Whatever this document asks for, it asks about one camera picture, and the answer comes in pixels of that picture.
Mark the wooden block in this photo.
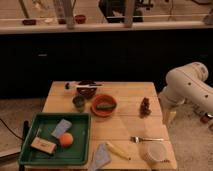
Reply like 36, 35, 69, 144
31, 137, 56, 154

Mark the orange bowl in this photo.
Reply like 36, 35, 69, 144
91, 94, 117, 117

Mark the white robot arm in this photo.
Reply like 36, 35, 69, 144
158, 62, 213, 125

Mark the brown pine cone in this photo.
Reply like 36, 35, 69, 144
140, 98, 151, 117

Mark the silver fork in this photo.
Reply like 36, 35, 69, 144
130, 136, 164, 143

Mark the green plastic tray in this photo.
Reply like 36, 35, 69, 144
18, 113, 91, 166

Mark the dark red dish on shelf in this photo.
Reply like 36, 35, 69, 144
22, 19, 36, 26

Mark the grey sponge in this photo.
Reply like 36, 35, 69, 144
51, 119, 72, 138

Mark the grey blue cloth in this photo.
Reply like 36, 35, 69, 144
88, 143, 111, 171

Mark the small dark green cup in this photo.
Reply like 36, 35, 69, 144
72, 96, 85, 112

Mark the black cable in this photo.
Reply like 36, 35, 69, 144
0, 118, 24, 141

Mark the white handled brush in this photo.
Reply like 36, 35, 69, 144
65, 82, 103, 89

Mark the orange fruit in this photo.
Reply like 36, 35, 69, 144
59, 133, 74, 148

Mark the red bowl on shelf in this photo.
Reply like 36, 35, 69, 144
75, 15, 86, 24

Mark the dark brown bowl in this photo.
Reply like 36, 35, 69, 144
77, 80, 96, 99

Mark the green cucumber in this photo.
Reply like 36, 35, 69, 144
96, 103, 116, 110

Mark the yellow banana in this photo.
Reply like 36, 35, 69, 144
106, 142, 131, 160

